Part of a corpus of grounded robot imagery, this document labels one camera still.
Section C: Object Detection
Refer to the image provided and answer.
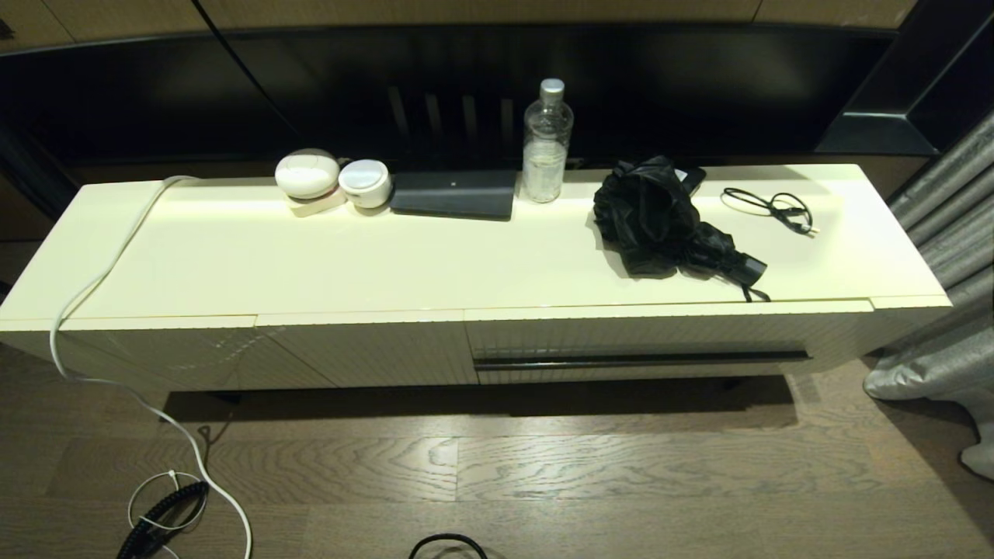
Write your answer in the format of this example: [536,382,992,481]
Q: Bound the white oval device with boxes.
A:
[274,148,341,200]

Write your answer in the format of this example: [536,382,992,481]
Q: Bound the black wall shelf frame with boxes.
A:
[815,0,994,156]

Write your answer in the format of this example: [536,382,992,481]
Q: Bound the beige device base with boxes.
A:
[284,186,348,217]

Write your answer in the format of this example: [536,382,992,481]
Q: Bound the black umbrella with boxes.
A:
[593,155,771,304]

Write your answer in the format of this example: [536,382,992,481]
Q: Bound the white round device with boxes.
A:
[338,159,392,209]

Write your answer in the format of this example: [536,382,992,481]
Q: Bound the clear plastic water bottle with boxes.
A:
[522,78,575,204]

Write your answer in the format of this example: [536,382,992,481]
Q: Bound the black flat set-top box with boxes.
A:
[389,170,518,222]

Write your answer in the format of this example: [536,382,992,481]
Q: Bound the cream low cabinet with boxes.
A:
[0,161,954,393]

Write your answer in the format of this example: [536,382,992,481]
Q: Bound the black television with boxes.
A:
[0,22,921,183]

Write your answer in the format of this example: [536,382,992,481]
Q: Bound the thick white power cable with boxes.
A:
[49,175,254,559]

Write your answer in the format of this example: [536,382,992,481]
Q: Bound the thin white cable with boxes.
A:
[127,470,209,559]

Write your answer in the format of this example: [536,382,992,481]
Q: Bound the plain cream cabinet door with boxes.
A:
[255,311,478,387]

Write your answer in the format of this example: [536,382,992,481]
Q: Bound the grey curtain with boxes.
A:
[862,109,994,482]

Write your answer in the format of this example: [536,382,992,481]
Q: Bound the scratched cream cabinet door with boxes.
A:
[58,314,335,391]

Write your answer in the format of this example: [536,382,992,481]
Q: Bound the thin black looped cable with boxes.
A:
[721,186,821,238]

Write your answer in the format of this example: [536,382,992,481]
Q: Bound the black arched floor cable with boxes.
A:
[408,533,490,559]

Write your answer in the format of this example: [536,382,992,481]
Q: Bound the black coiled cable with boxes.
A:
[116,480,210,559]

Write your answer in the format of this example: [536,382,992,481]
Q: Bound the cream ribbed drawer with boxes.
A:
[464,301,874,387]

